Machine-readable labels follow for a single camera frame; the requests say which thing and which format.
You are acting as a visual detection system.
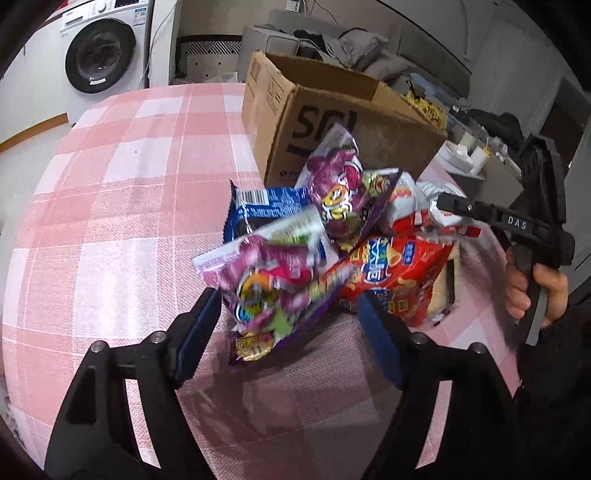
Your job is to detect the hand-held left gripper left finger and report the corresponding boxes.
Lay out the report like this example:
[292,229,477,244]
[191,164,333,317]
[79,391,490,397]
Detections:
[44,287,223,480]

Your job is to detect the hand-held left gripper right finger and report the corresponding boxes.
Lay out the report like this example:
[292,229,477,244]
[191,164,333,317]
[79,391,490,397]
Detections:
[355,291,532,480]

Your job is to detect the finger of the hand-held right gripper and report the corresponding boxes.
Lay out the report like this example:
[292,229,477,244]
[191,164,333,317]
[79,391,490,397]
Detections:
[436,192,500,223]

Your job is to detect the white red snack bag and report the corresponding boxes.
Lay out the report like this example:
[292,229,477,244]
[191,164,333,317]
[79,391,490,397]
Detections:
[382,178,484,241]

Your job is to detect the red chip bag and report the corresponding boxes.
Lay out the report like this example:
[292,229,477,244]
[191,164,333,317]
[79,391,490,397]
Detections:
[323,233,459,329]

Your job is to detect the beige snack packet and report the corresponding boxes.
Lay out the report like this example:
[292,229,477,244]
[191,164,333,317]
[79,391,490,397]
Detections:
[427,247,463,325]

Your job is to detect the purple snack packet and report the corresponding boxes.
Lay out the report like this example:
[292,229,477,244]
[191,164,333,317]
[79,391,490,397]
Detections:
[191,226,365,367]
[305,126,403,252]

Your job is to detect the green white snack packet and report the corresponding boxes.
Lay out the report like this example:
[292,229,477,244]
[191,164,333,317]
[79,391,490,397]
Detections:
[259,205,329,265]

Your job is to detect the blue snack packet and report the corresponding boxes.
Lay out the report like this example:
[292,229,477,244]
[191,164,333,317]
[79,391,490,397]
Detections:
[223,181,320,244]

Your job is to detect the brown cardboard box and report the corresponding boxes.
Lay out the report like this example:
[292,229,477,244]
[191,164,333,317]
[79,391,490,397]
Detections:
[241,50,448,190]

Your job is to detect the person's right forearm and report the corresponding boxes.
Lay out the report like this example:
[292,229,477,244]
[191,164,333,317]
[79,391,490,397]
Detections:
[516,295,591,480]

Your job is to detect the person's right hand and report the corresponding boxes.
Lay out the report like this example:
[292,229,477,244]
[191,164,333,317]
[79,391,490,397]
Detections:
[505,247,570,329]

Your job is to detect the white cup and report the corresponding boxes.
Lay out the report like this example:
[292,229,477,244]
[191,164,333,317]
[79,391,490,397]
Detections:
[468,147,491,179]

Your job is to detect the grey side table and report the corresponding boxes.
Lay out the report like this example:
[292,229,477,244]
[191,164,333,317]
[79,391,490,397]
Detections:
[434,138,527,195]

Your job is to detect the black bag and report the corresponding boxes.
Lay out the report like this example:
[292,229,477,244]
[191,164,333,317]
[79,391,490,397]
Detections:
[462,108,526,155]

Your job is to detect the yellow packet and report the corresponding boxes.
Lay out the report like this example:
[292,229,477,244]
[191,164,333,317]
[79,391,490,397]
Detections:
[405,89,450,131]

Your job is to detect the pink plaid tablecloth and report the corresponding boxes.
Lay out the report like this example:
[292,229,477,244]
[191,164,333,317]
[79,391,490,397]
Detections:
[2,83,522,480]

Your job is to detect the grey clothes pile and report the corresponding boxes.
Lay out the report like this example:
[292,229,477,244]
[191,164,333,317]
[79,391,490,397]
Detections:
[295,28,417,85]

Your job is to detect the grey storage box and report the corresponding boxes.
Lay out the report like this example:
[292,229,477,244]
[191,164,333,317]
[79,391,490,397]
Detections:
[242,24,302,62]

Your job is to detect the black white patterned basket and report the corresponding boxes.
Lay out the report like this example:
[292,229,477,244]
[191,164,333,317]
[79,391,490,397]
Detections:
[175,36,244,85]

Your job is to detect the white cabinets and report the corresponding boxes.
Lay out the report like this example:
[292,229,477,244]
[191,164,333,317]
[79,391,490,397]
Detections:
[0,25,71,154]

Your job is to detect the white washing machine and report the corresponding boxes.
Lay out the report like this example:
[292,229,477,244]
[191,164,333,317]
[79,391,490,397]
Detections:
[59,0,161,126]

